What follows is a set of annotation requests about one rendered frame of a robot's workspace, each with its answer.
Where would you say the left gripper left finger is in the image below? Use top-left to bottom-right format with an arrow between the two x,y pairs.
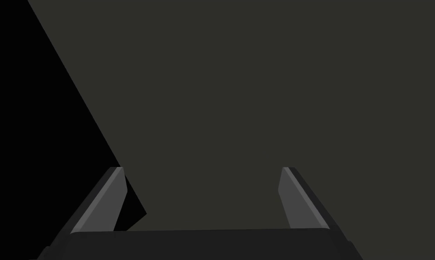
56,166 -> 128,243

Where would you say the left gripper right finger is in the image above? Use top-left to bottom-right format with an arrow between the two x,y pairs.
278,166 -> 348,241

